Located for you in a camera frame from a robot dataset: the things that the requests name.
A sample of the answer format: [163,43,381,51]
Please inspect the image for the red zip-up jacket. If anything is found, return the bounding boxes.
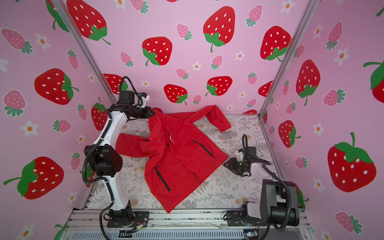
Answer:
[116,106,231,213]

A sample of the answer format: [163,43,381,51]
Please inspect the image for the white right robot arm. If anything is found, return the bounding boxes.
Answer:
[223,158,300,232]

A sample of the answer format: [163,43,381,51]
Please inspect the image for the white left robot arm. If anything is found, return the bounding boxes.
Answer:
[83,104,155,228]

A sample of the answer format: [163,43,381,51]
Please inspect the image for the floral grey table cloth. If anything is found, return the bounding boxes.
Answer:
[118,115,273,209]

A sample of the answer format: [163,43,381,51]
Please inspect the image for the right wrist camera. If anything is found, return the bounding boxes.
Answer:
[236,149,244,162]

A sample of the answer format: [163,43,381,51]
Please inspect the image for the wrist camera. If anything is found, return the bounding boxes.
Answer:
[236,149,244,162]
[137,92,150,108]

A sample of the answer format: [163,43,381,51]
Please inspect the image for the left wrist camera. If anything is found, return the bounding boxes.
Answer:
[137,92,150,108]

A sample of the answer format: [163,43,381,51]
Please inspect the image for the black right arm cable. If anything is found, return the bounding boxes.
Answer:
[241,134,293,233]

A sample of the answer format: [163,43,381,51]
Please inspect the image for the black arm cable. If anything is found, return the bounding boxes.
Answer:
[82,75,145,240]
[241,134,293,233]

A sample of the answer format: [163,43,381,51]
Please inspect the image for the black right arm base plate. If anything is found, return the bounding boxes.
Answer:
[223,210,267,227]

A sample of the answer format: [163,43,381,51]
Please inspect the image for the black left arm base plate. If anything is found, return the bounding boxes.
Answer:
[104,210,150,228]

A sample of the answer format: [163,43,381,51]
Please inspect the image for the aluminium front rail frame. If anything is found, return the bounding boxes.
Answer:
[64,208,313,240]

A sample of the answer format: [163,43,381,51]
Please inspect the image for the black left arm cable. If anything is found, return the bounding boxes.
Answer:
[82,75,145,240]

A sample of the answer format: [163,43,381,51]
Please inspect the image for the left aluminium corner post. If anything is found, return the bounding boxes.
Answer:
[53,0,117,104]

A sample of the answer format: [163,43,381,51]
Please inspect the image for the aluminium corner post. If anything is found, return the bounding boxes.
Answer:
[259,0,320,119]
[53,0,117,104]

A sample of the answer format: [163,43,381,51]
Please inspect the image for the right aluminium corner post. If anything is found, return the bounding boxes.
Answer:
[259,0,320,119]

